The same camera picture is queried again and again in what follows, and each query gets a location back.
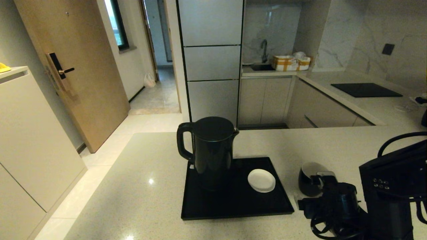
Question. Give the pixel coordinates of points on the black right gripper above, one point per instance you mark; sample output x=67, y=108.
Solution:
x=342, y=203

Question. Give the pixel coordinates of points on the white storage cabinet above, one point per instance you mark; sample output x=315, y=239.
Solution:
x=33, y=140

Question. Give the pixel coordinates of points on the dark framed window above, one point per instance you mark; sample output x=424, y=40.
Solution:
x=118, y=26

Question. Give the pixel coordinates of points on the black induction cooktop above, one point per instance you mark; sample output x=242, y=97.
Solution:
x=365, y=90

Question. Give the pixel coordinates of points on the yellow object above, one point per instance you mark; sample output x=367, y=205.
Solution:
x=4, y=68

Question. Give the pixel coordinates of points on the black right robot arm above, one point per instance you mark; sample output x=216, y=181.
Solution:
x=393, y=186

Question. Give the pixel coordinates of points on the light wooden door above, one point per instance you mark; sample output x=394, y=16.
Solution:
x=90, y=93

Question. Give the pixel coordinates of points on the white crumpled bag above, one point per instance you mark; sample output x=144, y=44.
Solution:
x=299, y=55

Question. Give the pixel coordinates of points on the black cup white inside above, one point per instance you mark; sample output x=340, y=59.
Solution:
x=308, y=183

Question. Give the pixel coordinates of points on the white round saucer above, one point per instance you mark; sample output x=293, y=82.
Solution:
x=262, y=180

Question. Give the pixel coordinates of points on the dark rounded object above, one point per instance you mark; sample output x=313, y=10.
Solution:
x=424, y=118

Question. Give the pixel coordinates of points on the metal kitchen faucet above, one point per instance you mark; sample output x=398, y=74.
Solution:
x=264, y=50

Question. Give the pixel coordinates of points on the tall silver fridge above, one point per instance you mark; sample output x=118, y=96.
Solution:
x=211, y=63

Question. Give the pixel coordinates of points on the beige counter drawer cabinet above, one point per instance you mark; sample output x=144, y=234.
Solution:
x=320, y=110

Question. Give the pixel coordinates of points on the beige sink base cabinet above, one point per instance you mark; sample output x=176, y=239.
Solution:
x=263, y=101

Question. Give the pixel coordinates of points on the black rectangular serving tray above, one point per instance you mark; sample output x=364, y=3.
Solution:
x=233, y=206

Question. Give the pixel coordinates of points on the dark kitchen sink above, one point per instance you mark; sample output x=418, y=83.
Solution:
x=262, y=67

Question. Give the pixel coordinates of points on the black wall socket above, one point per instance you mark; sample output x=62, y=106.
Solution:
x=388, y=49

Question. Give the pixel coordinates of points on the white plastic bag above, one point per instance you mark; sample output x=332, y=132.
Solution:
x=149, y=80

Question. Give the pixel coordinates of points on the black electric kettle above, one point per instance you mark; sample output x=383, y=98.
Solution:
x=213, y=153

